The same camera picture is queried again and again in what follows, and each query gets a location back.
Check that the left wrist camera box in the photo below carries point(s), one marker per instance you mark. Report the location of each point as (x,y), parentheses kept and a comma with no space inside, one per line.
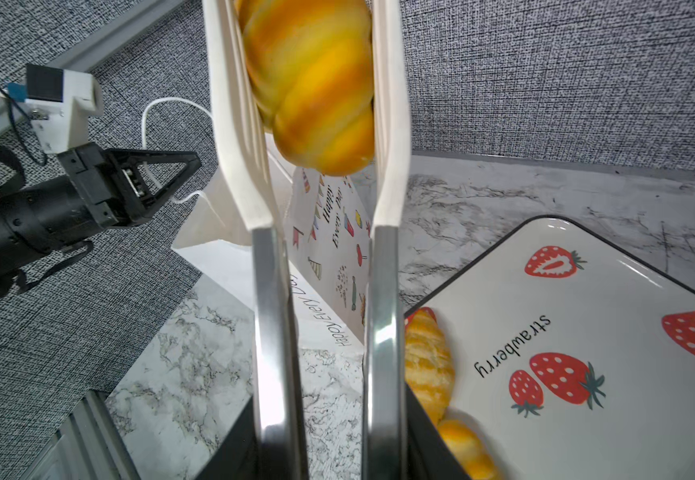
(59,104)

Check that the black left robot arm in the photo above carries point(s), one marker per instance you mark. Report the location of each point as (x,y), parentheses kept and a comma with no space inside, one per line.
(84,327)

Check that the right gripper white spatula finger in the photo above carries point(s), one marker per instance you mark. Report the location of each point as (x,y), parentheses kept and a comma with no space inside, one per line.
(384,414)

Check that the strawberry print rectangular tray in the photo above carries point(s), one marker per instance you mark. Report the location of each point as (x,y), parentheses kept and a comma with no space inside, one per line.
(574,358)

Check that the small fake croissant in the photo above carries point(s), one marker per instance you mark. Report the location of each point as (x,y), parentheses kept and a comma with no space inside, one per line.
(311,68)

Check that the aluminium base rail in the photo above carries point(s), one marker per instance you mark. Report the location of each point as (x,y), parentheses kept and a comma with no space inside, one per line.
(86,446)

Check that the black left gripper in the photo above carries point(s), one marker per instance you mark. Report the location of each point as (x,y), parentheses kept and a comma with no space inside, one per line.
(112,187)

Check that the white paper gift bag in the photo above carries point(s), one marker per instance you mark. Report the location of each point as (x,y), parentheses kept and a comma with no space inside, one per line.
(328,232)

